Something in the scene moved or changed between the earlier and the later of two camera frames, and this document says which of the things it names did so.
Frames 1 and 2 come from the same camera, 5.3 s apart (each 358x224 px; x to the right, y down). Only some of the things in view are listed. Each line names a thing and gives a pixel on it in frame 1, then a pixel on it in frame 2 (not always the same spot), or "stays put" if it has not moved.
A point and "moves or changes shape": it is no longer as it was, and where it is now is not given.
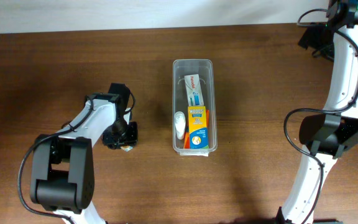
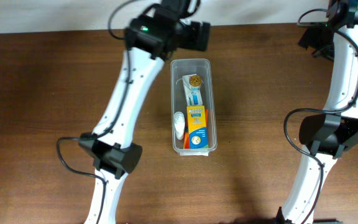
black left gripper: (131, 139) → (192, 30)
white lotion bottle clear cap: (179, 121) stays put
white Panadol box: (193, 89) stays put
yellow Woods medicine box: (199, 133) stays put
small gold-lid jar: (126, 148) moves or changes shape
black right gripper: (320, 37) stays put
